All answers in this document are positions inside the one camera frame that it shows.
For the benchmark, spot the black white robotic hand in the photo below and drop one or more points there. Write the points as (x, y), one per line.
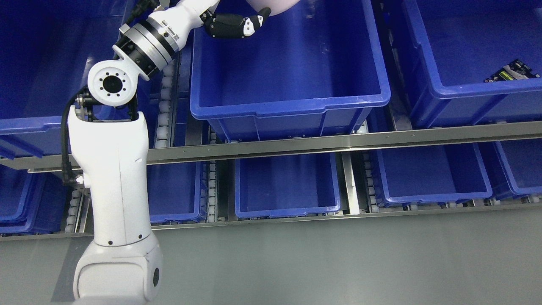
(228, 23)

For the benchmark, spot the pink bowl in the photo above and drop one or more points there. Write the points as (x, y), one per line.
(277, 6)

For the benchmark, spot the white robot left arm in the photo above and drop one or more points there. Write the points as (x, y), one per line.
(123, 264)

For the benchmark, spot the blue bin upper middle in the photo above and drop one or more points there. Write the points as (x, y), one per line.
(316, 69)

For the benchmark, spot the blue bin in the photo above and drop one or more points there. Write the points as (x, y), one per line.
(316, 69)
(177, 192)
(514, 167)
(286, 186)
(449, 48)
(429, 174)
(30, 203)
(47, 48)

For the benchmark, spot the blue bin lower middle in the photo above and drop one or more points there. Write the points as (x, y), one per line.
(286, 186)

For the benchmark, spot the blue bin upper left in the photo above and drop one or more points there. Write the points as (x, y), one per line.
(47, 48)

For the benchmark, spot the blue bin lower far left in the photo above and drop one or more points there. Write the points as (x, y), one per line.
(30, 203)

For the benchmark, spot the blue bin upper right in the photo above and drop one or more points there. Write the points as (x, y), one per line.
(449, 48)

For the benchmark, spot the black packet in bin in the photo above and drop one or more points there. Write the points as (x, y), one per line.
(515, 70)

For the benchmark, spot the blue bin lower far right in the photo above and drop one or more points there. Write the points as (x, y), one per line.
(514, 167)

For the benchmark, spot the steel shelf rail lower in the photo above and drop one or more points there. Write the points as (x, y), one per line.
(371, 211)

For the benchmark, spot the steel shelf rail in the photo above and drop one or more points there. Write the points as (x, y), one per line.
(371, 211)
(342, 143)

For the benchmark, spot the steel shelf rail upper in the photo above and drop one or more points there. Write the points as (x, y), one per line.
(342, 143)

